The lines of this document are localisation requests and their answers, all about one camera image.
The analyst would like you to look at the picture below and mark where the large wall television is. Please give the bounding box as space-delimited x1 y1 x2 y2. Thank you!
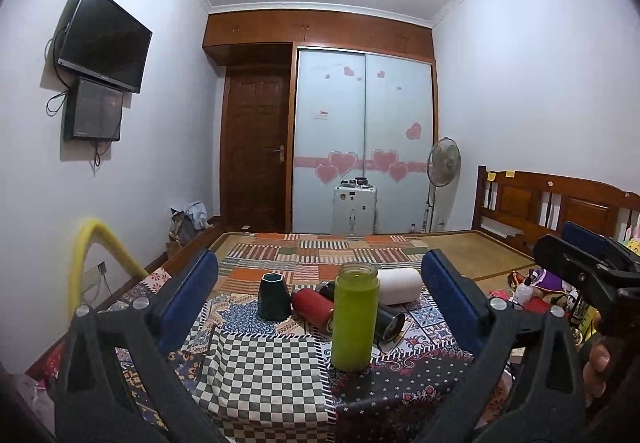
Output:
56 0 153 93

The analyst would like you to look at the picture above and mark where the clothes pile in corner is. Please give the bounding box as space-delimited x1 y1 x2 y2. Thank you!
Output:
168 200 209 246

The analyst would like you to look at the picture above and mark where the small wall monitor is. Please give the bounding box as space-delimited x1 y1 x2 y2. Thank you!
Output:
63 77 124 142

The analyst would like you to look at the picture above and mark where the frosted sliding wardrobe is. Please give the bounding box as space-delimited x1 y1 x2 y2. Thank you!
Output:
292 49 435 234

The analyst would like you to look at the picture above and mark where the yellow foam tube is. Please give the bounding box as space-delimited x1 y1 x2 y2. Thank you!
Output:
67 216 150 319

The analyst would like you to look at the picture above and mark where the white plastic squeeze bottle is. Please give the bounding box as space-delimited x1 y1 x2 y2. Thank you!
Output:
513 278 534 309

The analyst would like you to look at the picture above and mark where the brown wooden door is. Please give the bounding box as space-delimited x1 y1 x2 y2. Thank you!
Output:
220 65 290 232

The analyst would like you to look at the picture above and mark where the red thermos bottle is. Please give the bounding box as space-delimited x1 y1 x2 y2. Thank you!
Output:
291 288 334 335

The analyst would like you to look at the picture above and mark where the right hand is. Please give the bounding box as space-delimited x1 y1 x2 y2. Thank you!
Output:
582 337 623 405

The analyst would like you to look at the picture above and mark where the white standing fan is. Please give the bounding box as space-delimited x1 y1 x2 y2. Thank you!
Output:
422 137 461 233

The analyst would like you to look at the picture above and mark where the black thermos bottle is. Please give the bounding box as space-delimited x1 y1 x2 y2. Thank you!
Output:
316 281 406 343

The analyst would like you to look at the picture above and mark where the wooden bed headboard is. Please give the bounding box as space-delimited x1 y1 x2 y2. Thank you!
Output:
472 166 639 255

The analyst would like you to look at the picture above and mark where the striped patchwork bed mat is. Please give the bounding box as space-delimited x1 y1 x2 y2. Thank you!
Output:
212 231 534 296

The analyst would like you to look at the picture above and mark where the white thermos bottle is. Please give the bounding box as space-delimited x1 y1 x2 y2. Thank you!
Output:
378 267 423 305

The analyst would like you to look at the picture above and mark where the dark green faceted cup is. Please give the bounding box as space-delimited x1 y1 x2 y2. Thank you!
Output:
257 273 291 322

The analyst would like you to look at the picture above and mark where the lime green glass bottle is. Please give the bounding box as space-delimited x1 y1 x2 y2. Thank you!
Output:
331 262 380 373

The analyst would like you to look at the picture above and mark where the wooden overhead cabinet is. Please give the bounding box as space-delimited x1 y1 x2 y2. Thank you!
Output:
203 9 435 65

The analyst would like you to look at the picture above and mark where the wall power socket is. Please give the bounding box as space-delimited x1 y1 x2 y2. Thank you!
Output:
81 261 106 293

